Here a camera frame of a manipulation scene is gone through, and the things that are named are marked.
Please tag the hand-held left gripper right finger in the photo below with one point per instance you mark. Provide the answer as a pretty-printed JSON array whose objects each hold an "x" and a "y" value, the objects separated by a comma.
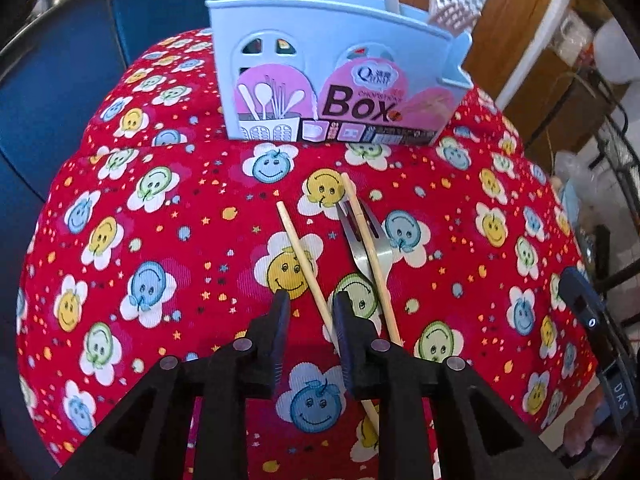
[{"x": 346, "y": 335}]

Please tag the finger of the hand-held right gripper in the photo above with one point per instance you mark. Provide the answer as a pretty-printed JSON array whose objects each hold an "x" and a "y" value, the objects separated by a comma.
[{"x": 580, "y": 292}]

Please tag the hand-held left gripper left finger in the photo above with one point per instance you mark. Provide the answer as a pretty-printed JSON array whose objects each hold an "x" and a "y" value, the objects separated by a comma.
[{"x": 281, "y": 330}]

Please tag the wooden chopstick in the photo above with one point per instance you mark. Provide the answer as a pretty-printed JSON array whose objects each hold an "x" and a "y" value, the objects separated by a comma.
[
  {"x": 372, "y": 260},
  {"x": 305, "y": 265}
]

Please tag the metal fork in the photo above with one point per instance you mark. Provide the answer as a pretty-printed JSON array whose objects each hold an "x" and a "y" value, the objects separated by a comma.
[{"x": 386, "y": 256}]

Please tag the light blue utensil box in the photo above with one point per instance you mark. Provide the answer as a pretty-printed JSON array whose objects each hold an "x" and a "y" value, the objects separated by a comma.
[{"x": 340, "y": 60}]

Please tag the red smiley flower tablecloth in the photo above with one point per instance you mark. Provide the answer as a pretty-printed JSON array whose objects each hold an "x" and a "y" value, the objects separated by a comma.
[{"x": 200, "y": 240}]

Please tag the brown wooden door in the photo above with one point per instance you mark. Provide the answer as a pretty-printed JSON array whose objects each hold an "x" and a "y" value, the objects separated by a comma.
[{"x": 500, "y": 70}]

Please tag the white hanging plastic bag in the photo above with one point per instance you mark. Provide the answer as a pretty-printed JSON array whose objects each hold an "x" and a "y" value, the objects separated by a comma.
[{"x": 617, "y": 50}]

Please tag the blue base cabinets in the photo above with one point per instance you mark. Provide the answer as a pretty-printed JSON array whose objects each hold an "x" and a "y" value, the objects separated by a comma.
[{"x": 75, "y": 85}]

